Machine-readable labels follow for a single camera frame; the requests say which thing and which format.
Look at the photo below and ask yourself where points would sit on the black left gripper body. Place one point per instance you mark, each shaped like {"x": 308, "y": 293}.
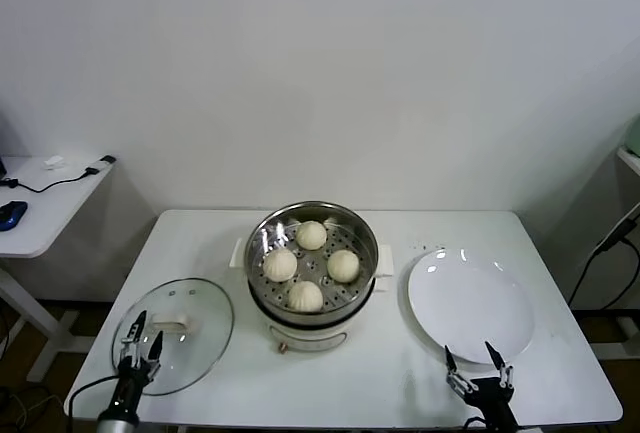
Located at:
{"x": 130, "y": 383}

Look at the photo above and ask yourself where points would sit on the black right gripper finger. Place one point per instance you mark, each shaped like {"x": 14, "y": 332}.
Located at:
{"x": 502, "y": 370}
{"x": 452, "y": 370}

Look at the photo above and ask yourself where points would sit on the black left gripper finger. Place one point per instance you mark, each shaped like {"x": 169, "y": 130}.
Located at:
{"x": 155, "y": 353}
{"x": 134, "y": 340}

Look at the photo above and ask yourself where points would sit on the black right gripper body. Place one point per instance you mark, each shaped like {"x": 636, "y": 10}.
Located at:
{"x": 495, "y": 398}

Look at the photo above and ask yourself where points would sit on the round glass pot lid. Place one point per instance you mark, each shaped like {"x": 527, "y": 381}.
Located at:
{"x": 210, "y": 313}

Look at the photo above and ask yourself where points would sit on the white steamed baozi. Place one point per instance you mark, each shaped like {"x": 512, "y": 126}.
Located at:
{"x": 306, "y": 297}
{"x": 280, "y": 265}
{"x": 311, "y": 235}
{"x": 343, "y": 266}

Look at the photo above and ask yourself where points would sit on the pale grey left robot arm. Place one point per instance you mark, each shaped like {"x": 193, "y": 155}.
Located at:
{"x": 117, "y": 420}

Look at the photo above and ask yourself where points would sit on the perforated steel steamer basket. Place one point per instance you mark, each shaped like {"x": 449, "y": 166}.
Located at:
{"x": 270, "y": 240}

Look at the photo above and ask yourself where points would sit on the large white plate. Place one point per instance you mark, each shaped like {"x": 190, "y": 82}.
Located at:
{"x": 470, "y": 303}

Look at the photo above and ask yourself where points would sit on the white electric cooker base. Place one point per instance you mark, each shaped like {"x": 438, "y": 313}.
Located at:
{"x": 310, "y": 338}

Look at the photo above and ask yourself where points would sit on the white side table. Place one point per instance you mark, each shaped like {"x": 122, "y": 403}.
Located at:
{"x": 45, "y": 223}

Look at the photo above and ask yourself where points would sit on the blue computer mouse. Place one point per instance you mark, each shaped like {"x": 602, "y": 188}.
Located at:
{"x": 12, "y": 214}

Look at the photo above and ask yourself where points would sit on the black power brick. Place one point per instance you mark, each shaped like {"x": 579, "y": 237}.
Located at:
{"x": 617, "y": 230}

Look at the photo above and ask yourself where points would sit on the small black adapter plug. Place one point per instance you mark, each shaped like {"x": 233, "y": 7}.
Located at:
{"x": 109, "y": 158}

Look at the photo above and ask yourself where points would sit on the crumpled white tissue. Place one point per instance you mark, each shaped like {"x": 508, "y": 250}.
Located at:
{"x": 55, "y": 161}

